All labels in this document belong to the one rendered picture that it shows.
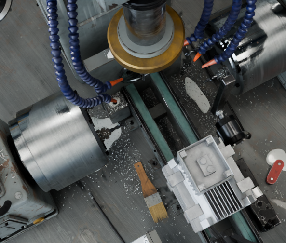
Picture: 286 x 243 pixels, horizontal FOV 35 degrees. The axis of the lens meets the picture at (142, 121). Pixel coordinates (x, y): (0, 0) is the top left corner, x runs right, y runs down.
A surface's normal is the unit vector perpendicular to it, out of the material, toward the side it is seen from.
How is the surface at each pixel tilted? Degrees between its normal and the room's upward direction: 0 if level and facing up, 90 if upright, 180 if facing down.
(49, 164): 39
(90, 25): 90
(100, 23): 90
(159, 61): 0
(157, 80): 0
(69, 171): 62
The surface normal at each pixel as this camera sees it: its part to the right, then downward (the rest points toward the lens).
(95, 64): -0.04, -0.28
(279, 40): 0.22, 0.21
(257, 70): 0.38, 0.57
